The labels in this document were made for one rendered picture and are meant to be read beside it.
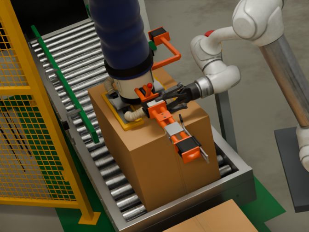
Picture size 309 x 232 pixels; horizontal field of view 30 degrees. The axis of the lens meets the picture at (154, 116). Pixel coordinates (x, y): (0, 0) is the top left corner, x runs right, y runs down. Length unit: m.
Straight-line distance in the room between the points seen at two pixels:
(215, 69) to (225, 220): 0.69
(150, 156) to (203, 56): 0.50
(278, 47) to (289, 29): 2.94
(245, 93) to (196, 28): 1.16
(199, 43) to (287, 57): 0.60
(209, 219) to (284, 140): 0.51
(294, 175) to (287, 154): 0.14
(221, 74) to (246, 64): 2.10
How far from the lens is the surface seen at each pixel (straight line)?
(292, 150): 2.68
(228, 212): 2.72
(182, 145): 2.25
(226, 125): 3.36
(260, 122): 4.05
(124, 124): 2.65
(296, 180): 2.54
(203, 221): 2.71
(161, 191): 2.74
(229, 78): 2.57
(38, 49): 4.45
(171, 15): 5.58
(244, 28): 2.03
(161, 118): 2.42
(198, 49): 2.62
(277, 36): 2.08
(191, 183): 2.80
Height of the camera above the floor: 2.54
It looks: 36 degrees down
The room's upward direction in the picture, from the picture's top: 15 degrees counter-clockwise
